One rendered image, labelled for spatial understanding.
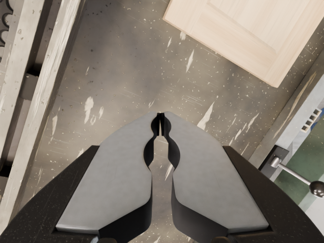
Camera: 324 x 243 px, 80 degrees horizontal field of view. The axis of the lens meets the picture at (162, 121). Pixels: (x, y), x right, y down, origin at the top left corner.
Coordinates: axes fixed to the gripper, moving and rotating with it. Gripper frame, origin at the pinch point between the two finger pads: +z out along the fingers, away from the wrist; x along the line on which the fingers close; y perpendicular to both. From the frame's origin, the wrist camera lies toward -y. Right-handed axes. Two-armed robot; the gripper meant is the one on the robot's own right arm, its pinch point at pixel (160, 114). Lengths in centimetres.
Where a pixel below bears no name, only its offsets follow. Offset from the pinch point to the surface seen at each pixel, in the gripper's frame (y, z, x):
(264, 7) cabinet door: -5.9, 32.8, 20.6
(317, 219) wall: 549, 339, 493
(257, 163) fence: 30.2, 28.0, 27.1
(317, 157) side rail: 35, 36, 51
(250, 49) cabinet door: 1.6, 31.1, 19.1
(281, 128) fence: 20.5, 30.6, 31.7
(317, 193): 30, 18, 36
